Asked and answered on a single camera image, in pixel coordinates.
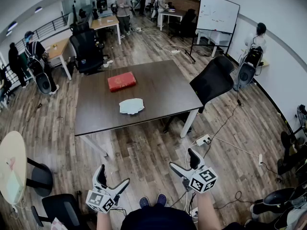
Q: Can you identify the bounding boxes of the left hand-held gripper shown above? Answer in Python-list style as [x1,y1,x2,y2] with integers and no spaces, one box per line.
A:
[85,164,131,215]

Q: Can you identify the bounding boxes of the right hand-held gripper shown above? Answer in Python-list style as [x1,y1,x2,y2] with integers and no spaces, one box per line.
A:
[168,148,219,195]

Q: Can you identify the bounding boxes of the person's left forearm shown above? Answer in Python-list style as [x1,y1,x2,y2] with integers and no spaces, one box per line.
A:
[96,211,111,230]

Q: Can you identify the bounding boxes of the person's right forearm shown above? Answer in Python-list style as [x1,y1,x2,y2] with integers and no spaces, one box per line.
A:
[196,192,221,230]

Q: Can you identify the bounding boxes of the person's left blue shoe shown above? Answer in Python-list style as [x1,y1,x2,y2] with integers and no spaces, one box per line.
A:
[139,196,151,208]

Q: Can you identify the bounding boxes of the person's blue shoe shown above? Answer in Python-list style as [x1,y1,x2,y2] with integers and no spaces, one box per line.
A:
[139,196,151,208]
[157,193,168,207]

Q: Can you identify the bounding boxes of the person's right blue shoe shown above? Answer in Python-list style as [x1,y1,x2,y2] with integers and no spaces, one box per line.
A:
[157,193,168,207]

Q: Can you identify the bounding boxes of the person's dark blue shirt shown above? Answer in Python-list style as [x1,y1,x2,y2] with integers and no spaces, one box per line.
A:
[121,204,198,230]

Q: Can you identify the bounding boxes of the black round stool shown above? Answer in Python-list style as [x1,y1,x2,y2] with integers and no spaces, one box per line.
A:
[25,157,54,197]

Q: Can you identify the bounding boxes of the black mesh office chair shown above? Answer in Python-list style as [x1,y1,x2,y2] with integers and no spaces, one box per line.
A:
[163,56,235,134]

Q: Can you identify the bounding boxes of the pale green box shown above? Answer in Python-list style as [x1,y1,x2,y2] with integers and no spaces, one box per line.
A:
[6,171,24,205]

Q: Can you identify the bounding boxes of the red book-shaped box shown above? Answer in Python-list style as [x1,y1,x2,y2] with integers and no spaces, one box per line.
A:
[107,71,137,92]

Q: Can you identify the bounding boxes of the round beige table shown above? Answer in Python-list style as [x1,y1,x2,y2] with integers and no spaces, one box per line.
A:
[0,130,27,206]

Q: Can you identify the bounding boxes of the black backpack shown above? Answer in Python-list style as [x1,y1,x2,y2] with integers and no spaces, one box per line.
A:
[243,46,264,68]

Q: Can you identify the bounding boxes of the black high-back office chair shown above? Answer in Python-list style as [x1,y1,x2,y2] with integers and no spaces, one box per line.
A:
[69,29,108,75]

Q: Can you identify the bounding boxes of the wooden desk white legs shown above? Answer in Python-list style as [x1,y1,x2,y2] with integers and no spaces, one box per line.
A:
[90,15,122,45]
[44,37,72,81]

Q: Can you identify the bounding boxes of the dark-top desk white legs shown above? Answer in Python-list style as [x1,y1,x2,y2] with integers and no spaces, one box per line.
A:
[159,9,187,31]

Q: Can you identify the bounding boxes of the whiteboard on black stand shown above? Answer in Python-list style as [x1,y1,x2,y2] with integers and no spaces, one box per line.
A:
[185,0,240,64]

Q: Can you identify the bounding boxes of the black metal railing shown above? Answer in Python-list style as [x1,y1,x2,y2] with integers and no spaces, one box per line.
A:
[4,14,70,57]

